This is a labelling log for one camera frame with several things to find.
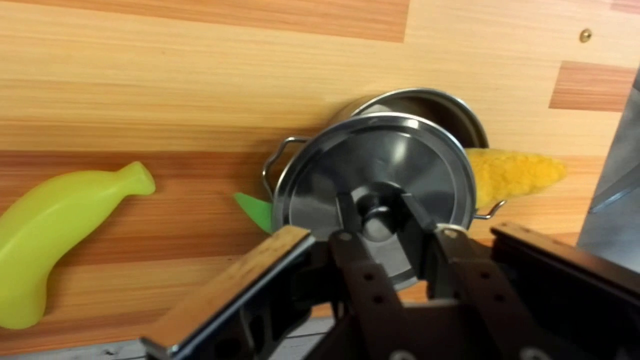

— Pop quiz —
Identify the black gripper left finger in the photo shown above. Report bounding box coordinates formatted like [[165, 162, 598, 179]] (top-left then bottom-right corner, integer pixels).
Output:
[[327, 194, 407, 360]]

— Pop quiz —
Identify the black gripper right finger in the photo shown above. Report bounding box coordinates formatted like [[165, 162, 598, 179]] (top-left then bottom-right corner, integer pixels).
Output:
[[402, 197, 553, 360]]

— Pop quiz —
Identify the silver pot lid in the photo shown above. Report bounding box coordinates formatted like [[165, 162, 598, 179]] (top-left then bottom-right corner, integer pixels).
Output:
[[272, 113, 476, 288]]

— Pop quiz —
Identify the yellow toy corn cob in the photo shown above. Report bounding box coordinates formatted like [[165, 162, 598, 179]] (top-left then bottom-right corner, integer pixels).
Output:
[[465, 148, 565, 208]]

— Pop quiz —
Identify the small silver pot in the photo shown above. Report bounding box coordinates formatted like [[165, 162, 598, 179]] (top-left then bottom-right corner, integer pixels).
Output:
[[262, 88, 508, 226]]

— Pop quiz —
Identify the yellow toy banana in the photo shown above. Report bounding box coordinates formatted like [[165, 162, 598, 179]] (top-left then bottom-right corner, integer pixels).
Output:
[[0, 162, 155, 331]]

